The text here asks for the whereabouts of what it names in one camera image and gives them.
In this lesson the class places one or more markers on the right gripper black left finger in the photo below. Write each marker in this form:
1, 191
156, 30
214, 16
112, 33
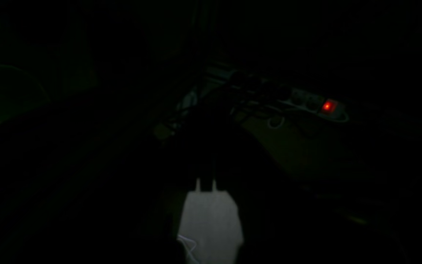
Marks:
142, 187

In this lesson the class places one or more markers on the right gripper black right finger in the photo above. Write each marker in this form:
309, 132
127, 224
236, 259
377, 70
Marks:
282, 224

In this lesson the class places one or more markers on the white power strip red switch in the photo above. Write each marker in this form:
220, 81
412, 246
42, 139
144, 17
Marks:
328, 109

